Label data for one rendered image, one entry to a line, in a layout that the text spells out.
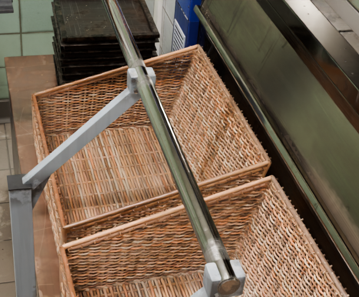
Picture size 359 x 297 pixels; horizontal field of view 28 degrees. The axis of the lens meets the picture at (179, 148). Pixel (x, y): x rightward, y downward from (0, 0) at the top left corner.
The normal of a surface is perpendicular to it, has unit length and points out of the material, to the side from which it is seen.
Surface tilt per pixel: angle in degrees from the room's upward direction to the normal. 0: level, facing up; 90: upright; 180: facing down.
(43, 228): 0
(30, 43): 90
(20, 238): 90
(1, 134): 0
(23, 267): 90
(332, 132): 70
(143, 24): 0
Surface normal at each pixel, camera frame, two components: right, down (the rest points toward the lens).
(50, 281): 0.08, -0.80
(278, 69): -0.88, -0.19
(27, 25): 0.26, 0.59
